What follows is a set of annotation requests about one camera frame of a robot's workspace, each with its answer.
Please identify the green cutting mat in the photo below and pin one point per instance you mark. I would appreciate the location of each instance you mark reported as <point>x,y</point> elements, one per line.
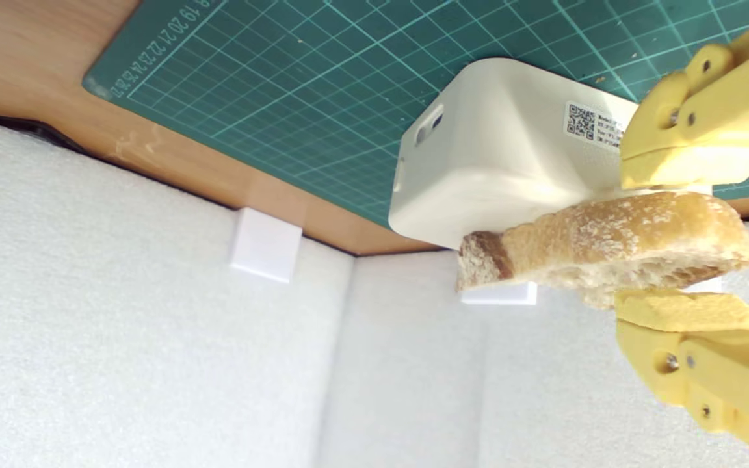
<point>316,78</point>

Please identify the brown bread slice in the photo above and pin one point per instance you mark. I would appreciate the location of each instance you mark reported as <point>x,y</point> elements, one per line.
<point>608,240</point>

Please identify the white block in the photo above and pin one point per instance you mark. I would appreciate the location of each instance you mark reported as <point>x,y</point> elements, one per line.
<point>491,162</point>

